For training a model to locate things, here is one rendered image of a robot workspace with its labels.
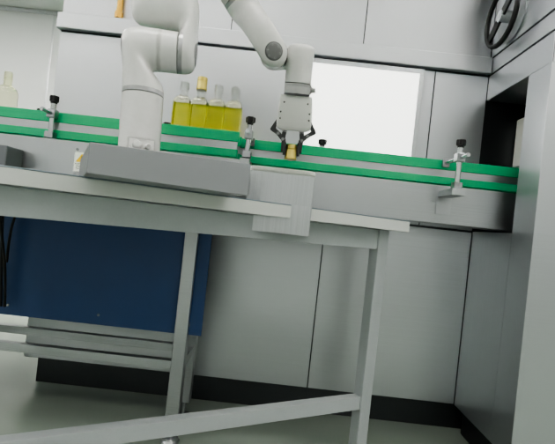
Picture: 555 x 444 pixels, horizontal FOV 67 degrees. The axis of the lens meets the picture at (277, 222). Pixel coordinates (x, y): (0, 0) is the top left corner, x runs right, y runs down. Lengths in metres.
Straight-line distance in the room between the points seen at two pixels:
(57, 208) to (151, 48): 0.41
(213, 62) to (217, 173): 0.84
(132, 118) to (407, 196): 0.86
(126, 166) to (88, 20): 1.08
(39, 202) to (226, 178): 0.38
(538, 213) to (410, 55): 0.74
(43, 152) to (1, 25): 4.45
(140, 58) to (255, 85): 0.65
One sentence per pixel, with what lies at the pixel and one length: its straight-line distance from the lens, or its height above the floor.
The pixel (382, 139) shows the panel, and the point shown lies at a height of 1.05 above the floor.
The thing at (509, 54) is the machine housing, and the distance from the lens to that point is 1.73.
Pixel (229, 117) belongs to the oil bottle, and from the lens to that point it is 1.44.
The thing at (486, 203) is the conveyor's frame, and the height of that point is 0.84.
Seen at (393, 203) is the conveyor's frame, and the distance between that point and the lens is 1.40.
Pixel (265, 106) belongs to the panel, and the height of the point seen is 1.12.
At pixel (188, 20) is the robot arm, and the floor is 1.14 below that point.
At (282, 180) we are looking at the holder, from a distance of 1.08.
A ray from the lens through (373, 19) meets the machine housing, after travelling 1.77.
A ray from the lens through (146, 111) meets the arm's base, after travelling 1.03.
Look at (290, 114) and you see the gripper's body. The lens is 1.22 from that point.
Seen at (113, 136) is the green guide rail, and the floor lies 0.91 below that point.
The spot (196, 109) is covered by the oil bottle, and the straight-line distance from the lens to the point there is 1.46.
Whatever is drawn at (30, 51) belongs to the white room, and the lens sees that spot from 5.59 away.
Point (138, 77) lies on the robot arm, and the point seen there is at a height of 0.99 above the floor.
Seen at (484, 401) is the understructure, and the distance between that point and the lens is 1.61.
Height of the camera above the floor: 0.70
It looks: level
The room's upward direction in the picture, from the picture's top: 6 degrees clockwise
